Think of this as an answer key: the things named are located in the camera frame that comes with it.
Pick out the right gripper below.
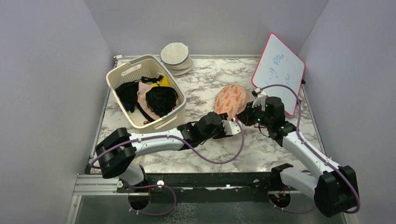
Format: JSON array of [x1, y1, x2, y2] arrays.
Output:
[[235, 101, 272, 128]]

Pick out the peach patterned mesh laundry bag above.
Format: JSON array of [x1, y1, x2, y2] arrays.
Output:
[[214, 84, 250, 120]]

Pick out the cream plastic laundry basket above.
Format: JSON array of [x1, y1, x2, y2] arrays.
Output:
[[106, 55, 186, 133]]

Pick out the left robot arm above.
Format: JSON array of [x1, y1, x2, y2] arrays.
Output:
[[91, 112, 242, 192]]

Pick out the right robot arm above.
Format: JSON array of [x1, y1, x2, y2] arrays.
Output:
[[237, 97, 361, 217]]

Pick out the black lace garment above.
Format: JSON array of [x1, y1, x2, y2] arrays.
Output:
[[146, 86, 178, 117]]

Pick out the pink framed whiteboard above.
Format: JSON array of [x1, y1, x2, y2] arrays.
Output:
[[251, 33, 305, 116]]

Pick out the yellow garment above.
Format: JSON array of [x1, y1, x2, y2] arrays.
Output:
[[150, 76, 171, 87]]

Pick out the beige pink garment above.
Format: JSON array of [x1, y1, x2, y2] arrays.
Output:
[[137, 82, 160, 122]]

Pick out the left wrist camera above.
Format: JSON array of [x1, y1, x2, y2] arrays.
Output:
[[222, 120, 243, 137]]

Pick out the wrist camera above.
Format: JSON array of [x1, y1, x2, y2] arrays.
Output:
[[252, 88, 267, 108], [222, 120, 243, 137]]

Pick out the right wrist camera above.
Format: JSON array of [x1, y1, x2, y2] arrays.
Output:
[[252, 88, 267, 108]]

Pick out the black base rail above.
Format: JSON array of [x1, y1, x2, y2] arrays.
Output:
[[117, 172, 291, 207]]

